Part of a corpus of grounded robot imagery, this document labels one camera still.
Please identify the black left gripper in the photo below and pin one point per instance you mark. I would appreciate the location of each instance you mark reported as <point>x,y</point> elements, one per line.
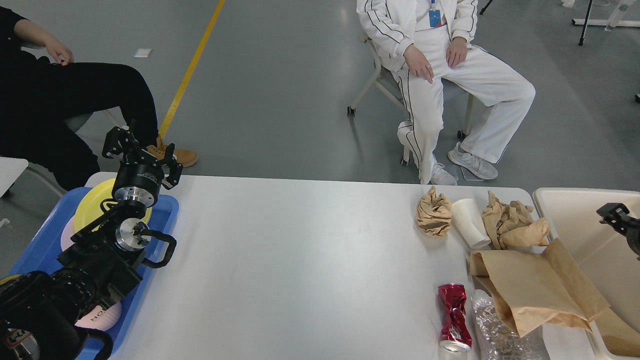
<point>137,180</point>

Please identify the person in black trousers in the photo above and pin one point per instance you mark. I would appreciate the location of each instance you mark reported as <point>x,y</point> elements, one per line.
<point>42,86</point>

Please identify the brown paper bag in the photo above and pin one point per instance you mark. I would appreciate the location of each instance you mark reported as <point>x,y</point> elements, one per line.
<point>619,338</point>

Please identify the crumpled clear plastic wrap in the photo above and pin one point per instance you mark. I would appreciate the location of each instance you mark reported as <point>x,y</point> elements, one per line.
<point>496,341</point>

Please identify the crumpled brown paper ball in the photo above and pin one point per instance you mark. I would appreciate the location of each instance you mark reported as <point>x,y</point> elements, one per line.
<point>433,214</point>

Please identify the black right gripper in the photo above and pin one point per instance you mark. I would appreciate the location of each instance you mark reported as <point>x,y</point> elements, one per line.
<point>618,217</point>

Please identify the white stand base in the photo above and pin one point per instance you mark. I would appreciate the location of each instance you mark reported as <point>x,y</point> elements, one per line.
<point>616,15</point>

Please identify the brown paper sheet right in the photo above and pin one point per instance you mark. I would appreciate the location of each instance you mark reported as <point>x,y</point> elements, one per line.
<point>532,289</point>

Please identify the white office chair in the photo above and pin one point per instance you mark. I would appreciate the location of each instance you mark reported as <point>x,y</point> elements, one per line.
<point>383,80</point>

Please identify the pink plate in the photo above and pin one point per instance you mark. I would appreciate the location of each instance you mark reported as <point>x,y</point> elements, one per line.
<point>67,232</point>

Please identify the blue plastic tray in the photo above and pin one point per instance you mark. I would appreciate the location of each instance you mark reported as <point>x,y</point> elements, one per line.
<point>42,252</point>

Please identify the crumpled brown paper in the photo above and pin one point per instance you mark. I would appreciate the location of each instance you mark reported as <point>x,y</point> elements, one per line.
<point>511,225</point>

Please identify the upright white paper cup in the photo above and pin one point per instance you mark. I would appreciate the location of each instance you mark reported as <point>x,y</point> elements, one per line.
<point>468,220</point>

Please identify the person in white tracksuit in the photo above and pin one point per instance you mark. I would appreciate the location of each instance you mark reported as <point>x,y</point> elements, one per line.
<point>422,43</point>

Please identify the white side table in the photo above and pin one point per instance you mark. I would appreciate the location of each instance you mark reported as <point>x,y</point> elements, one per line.
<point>10,169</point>

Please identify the yellow plate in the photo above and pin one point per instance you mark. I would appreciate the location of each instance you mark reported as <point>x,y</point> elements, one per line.
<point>94,204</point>

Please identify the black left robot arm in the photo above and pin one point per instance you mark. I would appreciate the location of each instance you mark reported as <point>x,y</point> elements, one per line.
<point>39,311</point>

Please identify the cream plastic bin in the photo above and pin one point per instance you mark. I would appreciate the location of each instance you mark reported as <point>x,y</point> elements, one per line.
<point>600,252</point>

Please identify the pink ribbed mug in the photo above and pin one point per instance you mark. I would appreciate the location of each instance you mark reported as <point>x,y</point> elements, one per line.
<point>101,319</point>

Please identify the crushed red soda can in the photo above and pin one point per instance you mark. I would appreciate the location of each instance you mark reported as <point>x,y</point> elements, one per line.
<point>454,335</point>

